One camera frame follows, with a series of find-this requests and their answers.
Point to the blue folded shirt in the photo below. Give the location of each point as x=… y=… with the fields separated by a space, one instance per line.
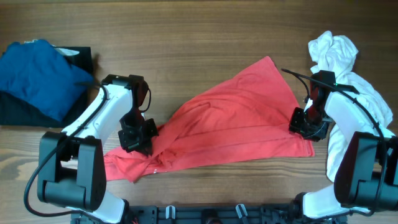
x=38 y=74

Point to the black folded shirt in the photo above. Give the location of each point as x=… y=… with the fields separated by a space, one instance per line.
x=16 y=112

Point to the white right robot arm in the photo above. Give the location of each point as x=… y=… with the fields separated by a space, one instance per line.
x=366 y=179

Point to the white folded cloth under blue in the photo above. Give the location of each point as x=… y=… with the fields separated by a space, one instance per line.
x=66 y=51

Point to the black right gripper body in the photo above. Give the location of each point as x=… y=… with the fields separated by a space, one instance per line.
x=310 y=123

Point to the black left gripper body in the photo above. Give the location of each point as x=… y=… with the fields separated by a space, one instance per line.
x=137 y=132

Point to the red t-shirt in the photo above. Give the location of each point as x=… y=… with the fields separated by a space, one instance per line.
x=244 y=118

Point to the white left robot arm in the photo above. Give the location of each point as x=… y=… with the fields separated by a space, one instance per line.
x=71 y=172

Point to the white crumpled shirt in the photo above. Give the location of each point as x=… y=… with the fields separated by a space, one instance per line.
x=337 y=53

